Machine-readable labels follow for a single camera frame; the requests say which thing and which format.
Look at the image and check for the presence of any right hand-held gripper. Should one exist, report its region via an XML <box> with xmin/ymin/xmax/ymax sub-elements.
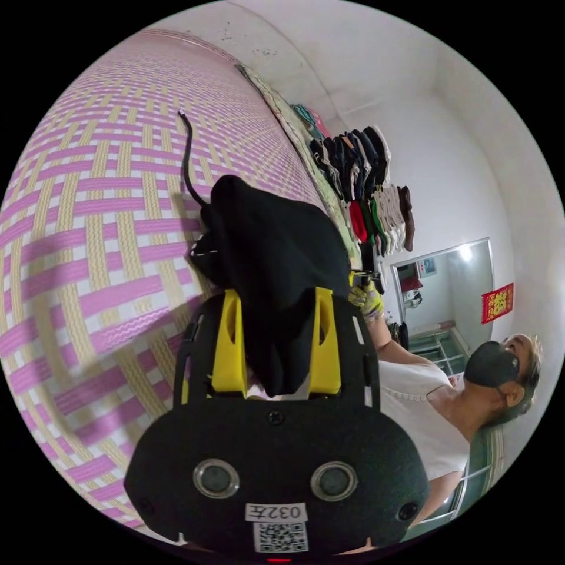
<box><xmin>350</xmin><ymin>269</ymin><xmax>383</xmax><ymax>294</ymax></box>

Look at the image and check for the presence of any red wall hanging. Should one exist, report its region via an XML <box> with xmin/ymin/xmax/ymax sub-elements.
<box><xmin>480</xmin><ymin>282</ymin><xmax>516</xmax><ymax>325</ymax></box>

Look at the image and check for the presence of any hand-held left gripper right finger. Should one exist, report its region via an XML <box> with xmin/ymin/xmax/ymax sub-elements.
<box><xmin>308</xmin><ymin>285</ymin><xmax>344</xmax><ymax>397</ymax></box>

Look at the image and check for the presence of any black long-sleeve shirt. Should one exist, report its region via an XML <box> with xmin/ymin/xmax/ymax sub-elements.
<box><xmin>178</xmin><ymin>110</ymin><xmax>354</xmax><ymax>398</ymax></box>

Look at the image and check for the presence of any person's body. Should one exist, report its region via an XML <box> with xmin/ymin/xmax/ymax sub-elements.
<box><xmin>377</xmin><ymin>333</ymin><xmax>544</xmax><ymax>530</ymax></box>

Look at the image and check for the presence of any small pile of pastel clothes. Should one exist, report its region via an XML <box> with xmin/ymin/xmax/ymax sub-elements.
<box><xmin>289</xmin><ymin>102</ymin><xmax>330</xmax><ymax>140</ymax></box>

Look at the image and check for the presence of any white-framed doorway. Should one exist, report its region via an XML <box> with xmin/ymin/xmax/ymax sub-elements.
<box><xmin>390</xmin><ymin>237</ymin><xmax>494</xmax><ymax>377</ymax></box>

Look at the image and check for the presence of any person's right hand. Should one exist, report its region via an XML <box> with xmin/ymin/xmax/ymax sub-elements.
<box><xmin>347</xmin><ymin>282</ymin><xmax>385</xmax><ymax>322</ymax></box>

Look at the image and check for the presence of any green-framed window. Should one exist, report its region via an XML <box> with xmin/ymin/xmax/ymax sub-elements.
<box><xmin>417</xmin><ymin>426</ymin><xmax>506</xmax><ymax>529</ymax></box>

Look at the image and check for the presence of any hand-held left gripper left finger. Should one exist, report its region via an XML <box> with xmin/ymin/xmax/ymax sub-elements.
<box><xmin>211</xmin><ymin>289</ymin><xmax>249</xmax><ymax>397</ymax></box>

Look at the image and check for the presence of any bed with pink woven mat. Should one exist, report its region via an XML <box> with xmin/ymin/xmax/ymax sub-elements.
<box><xmin>0</xmin><ymin>28</ymin><xmax>364</xmax><ymax>530</ymax></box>

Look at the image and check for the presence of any person's right forearm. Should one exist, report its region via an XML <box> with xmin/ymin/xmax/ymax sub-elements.
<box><xmin>367</xmin><ymin>314</ymin><xmax>433</xmax><ymax>368</ymax></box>

